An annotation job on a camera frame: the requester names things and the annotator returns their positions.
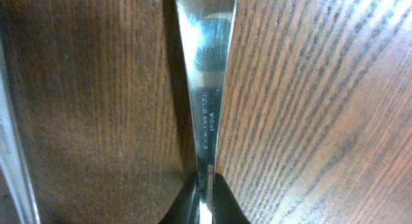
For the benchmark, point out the silver tablespoon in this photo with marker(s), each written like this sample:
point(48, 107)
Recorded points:
point(13, 162)
point(206, 28)

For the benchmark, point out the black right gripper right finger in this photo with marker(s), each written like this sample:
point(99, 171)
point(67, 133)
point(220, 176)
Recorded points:
point(226, 209)

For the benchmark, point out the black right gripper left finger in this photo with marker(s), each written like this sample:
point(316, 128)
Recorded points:
point(185, 207)

